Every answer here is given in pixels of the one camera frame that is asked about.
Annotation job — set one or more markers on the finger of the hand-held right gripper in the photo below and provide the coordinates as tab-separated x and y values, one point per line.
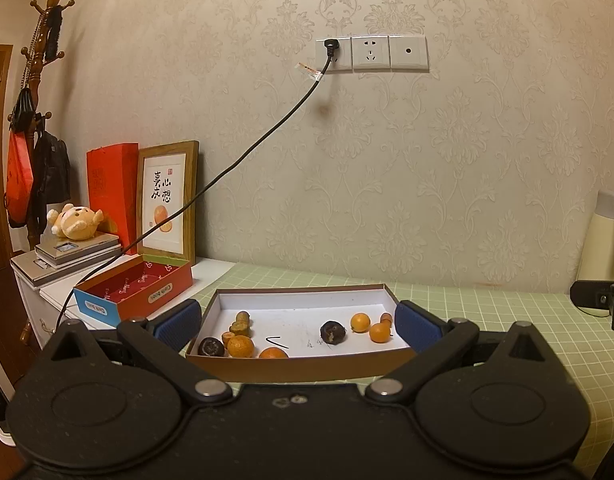
589	295

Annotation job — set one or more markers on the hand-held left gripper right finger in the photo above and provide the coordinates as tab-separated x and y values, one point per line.
417	322

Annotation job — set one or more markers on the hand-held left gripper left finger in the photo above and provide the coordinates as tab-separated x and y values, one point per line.
179	322

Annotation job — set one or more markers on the small orange fruit chunk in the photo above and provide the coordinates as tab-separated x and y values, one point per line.
228	336
386	318

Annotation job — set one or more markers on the small orange kumquat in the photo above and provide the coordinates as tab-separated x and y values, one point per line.
380	332
360	322
241	346

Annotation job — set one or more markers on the dark shrivelled round fruit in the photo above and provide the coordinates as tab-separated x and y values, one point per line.
333	332
211	346

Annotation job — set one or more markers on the peeled brownish orange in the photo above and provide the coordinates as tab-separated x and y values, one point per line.
239	329

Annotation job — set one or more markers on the large round orange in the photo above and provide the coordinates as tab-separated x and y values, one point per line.
273	353

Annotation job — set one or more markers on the brown cardboard box white inside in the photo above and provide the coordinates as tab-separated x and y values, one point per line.
297	310

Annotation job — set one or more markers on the cream thermos jug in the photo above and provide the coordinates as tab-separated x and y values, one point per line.
599	250

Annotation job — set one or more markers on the red gift box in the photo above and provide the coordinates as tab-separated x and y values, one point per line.
137	295

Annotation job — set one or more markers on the green checked tablecloth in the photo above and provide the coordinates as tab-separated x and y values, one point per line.
487	310

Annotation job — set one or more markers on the grey digital scale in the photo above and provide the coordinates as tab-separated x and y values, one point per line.
82	252

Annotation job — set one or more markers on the wooden framed picture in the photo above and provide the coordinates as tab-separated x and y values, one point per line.
167	200

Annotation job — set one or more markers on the tan plush toy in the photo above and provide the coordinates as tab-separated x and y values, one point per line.
77	222

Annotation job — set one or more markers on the red paper envelope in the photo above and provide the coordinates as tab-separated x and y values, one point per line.
112	190

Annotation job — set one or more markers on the black hanging bag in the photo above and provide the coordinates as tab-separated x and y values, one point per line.
52	170

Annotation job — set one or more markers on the red hanging bag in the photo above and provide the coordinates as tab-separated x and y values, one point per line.
19	175

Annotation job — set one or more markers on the wooden coat rack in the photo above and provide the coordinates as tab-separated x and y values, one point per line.
39	60

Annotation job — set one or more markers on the black hanging cloth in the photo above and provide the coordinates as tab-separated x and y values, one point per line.
53	32

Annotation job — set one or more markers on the white wall socket panel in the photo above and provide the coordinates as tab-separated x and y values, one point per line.
372	52

